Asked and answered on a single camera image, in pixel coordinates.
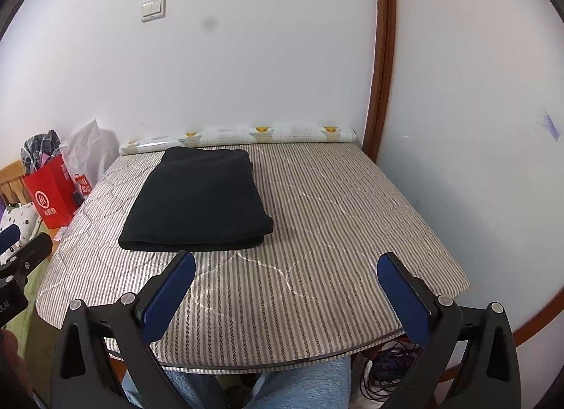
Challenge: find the wooden headboard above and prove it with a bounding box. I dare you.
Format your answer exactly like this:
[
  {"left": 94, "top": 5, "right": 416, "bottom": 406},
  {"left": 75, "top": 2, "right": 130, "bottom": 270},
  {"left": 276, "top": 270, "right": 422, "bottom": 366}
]
[{"left": 0, "top": 160, "right": 27, "bottom": 207}]

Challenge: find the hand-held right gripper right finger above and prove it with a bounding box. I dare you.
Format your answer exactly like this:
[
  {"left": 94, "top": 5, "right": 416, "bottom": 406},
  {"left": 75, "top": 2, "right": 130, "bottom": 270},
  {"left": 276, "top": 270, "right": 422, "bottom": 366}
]
[{"left": 376, "top": 252, "right": 523, "bottom": 409}]

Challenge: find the black cable bundle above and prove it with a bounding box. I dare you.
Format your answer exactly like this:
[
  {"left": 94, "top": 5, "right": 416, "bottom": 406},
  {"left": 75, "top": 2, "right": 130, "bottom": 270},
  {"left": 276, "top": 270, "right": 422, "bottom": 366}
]
[{"left": 359, "top": 336, "right": 426, "bottom": 403}]

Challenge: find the white plastic bag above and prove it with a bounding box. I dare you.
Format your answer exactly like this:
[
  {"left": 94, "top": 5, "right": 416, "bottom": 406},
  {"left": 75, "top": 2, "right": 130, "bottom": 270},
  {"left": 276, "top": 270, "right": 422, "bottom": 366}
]
[{"left": 59, "top": 119, "right": 115, "bottom": 198}]

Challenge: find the striped quilted pad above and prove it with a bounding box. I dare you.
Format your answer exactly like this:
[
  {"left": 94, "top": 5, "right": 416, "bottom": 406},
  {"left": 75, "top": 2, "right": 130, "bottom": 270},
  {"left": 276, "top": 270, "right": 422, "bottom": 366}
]
[{"left": 35, "top": 142, "right": 470, "bottom": 368}]

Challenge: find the person's left leg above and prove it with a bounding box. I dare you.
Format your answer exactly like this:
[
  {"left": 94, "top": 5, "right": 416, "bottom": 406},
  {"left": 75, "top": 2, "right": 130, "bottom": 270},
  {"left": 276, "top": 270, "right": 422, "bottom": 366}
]
[{"left": 121, "top": 367, "right": 225, "bottom": 409}]

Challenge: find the person's left hand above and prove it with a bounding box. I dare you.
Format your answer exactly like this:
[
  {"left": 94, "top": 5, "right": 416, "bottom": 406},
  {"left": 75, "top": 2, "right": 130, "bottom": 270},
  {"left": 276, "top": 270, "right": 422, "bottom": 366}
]
[{"left": 0, "top": 329, "right": 20, "bottom": 361}]

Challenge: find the white light switch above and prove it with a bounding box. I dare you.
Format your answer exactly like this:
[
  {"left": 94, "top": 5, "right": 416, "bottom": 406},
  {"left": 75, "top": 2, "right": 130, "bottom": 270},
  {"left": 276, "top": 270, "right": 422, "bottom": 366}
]
[{"left": 141, "top": 0, "right": 167, "bottom": 23}]

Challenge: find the wooden nightstand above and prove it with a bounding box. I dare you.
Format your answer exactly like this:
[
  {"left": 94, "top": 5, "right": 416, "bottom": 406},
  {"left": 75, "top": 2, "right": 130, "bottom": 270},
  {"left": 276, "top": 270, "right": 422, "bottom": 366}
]
[{"left": 50, "top": 226, "right": 71, "bottom": 255}]

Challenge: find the white floral blanket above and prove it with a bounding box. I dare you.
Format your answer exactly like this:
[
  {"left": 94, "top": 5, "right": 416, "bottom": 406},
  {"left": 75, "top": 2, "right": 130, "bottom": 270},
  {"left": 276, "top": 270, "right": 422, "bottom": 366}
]
[{"left": 0, "top": 203, "right": 38, "bottom": 260}]

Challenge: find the black sweatshirt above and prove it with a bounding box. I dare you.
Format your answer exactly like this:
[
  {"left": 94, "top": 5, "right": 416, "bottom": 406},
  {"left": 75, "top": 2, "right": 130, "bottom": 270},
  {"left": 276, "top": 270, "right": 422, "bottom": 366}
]
[{"left": 118, "top": 147, "right": 275, "bottom": 253}]

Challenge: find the brown wooden door frame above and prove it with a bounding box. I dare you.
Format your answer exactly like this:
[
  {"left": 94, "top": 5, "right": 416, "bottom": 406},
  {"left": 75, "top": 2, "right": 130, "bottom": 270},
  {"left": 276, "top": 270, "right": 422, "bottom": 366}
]
[{"left": 361, "top": 0, "right": 397, "bottom": 163}]

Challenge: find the person's leg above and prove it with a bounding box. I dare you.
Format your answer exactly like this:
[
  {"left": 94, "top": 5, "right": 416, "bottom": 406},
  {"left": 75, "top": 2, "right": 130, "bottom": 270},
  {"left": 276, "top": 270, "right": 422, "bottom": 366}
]
[
  {"left": 121, "top": 367, "right": 225, "bottom": 409},
  {"left": 249, "top": 355, "right": 353, "bottom": 409}
]

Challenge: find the red paper bag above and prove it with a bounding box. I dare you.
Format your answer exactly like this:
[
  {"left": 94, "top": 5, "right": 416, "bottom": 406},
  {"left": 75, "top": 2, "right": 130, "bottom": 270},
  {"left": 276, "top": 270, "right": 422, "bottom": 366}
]
[{"left": 22, "top": 156, "right": 82, "bottom": 230}]

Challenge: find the grey plaid cloth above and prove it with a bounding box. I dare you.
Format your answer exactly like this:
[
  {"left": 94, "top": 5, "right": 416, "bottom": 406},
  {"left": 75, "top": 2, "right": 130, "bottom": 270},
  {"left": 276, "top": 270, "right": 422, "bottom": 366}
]
[{"left": 20, "top": 129, "right": 62, "bottom": 176}]

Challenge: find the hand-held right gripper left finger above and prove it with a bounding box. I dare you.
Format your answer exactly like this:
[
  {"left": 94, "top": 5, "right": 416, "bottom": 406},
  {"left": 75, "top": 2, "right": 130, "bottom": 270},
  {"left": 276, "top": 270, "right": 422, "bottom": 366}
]
[{"left": 50, "top": 250, "right": 197, "bottom": 409}]

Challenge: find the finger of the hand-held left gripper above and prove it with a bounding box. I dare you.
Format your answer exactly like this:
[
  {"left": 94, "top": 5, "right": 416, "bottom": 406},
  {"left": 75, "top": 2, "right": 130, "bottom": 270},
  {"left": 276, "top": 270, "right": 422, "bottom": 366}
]
[
  {"left": 0, "top": 224, "right": 20, "bottom": 253},
  {"left": 0, "top": 232, "right": 54, "bottom": 280}
]

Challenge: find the person's right leg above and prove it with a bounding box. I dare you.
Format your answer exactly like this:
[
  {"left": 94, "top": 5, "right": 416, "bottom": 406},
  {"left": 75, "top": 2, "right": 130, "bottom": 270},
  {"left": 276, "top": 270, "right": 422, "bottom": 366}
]
[{"left": 249, "top": 355, "right": 353, "bottom": 409}]

